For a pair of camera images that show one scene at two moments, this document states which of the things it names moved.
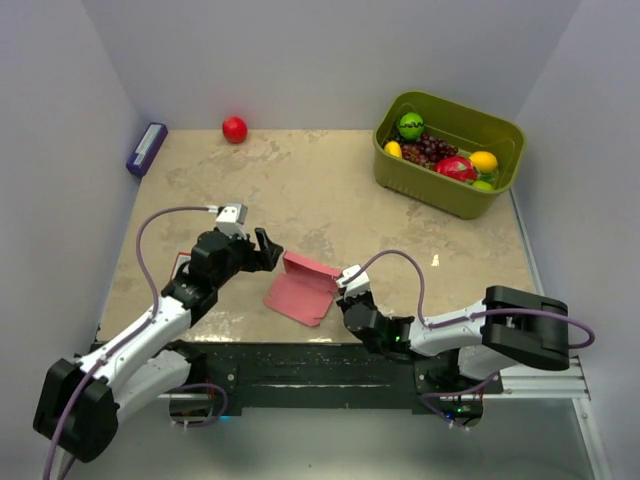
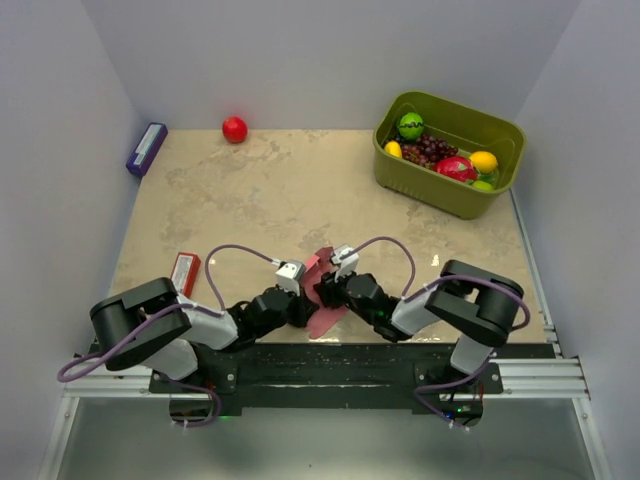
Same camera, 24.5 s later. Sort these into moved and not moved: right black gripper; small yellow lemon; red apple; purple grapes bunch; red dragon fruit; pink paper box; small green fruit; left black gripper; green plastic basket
Moved: pink paper box; left black gripper; right black gripper
Not moved: green plastic basket; small green fruit; red apple; small yellow lemon; red dragon fruit; purple grapes bunch
